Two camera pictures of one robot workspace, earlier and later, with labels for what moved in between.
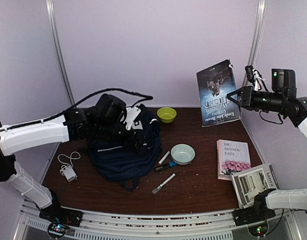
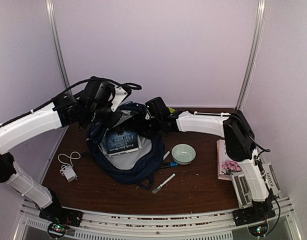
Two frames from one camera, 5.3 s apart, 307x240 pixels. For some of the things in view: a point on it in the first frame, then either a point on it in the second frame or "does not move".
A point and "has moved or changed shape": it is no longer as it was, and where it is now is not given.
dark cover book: [214, 84] has moved or changed shape
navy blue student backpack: [115, 162] has moved or changed shape
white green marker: [154, 191] does not move
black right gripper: [247, 97] -> [137, 122]
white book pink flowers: [232, 156] does not move
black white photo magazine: [247, 183] does not move
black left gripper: [137, 141] -> [114, 116]
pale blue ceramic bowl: [183, 154] does not move
